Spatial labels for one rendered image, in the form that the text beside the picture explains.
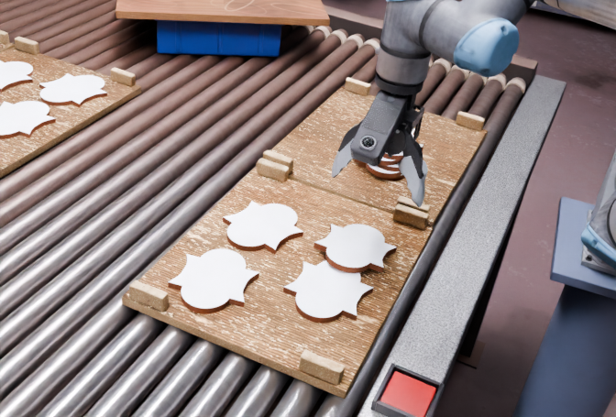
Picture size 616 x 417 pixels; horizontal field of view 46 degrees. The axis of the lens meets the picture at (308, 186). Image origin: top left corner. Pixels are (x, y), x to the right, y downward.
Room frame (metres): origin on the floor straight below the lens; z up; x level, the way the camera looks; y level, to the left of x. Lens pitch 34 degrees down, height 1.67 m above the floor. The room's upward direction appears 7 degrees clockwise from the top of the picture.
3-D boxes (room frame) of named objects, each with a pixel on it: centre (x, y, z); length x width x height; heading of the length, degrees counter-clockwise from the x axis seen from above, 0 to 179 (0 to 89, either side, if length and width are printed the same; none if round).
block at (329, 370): (0.66, -0.05, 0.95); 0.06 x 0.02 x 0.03; 70
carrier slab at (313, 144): (1.28, -0.14, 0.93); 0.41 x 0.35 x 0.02; 158
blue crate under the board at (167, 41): (1.79, 0.29, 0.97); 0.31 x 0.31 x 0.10; 13
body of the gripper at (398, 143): (0.99, -0.12, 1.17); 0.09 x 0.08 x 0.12; 158
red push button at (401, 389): (0.65, -0.17, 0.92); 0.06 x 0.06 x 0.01; 69
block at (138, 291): (0.75, 0.20, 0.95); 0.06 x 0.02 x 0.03; 70
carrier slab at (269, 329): (0.89, 0.01, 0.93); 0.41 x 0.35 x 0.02; 160
